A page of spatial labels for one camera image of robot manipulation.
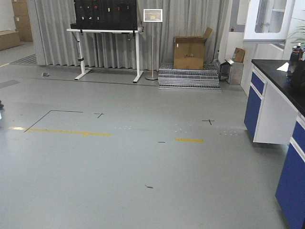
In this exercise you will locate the stacked cardboard boxes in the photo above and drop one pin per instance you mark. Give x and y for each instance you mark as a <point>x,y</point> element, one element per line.
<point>15,24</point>

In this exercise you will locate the dark water bottle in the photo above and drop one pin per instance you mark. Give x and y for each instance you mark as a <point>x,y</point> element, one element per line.
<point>294,58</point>

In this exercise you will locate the black pegboard panel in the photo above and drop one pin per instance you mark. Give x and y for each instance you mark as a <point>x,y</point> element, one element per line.
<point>105,15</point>

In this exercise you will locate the white paper sheet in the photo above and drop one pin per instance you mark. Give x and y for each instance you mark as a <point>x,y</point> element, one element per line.
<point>284,67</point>

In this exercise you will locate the stacked metal grates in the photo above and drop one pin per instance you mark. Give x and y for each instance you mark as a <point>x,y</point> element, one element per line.
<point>189,79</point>

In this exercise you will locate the small cardboard box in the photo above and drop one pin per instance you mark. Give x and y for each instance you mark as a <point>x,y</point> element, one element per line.
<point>238,55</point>

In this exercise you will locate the sign on metal stand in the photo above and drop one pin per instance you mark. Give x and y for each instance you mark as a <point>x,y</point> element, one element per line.
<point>152,16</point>

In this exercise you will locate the blue white lab counter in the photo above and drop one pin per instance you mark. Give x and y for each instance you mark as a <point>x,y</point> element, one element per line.
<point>275,114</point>

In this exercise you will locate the white glass door cabinet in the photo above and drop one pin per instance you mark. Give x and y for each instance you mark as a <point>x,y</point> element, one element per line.
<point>268,21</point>

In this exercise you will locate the grey curtain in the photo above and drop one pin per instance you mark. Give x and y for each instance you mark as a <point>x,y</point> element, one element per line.
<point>54,45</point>

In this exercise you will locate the large open cardboard box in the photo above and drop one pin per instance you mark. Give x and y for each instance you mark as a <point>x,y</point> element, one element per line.
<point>189,51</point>

